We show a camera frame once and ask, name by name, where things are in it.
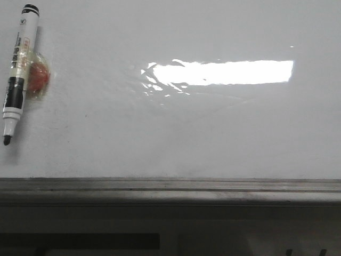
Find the aluminium whiteboard tray frame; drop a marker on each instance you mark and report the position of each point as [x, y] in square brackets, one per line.
[168, 191]

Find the red magnet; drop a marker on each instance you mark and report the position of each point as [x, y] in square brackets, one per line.
[38, 77]

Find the white whiteboard surface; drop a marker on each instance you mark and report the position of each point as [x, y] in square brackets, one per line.
[212, 89]

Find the white black whiteboard marker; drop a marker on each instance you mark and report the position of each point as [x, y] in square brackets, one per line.
[22, 59]

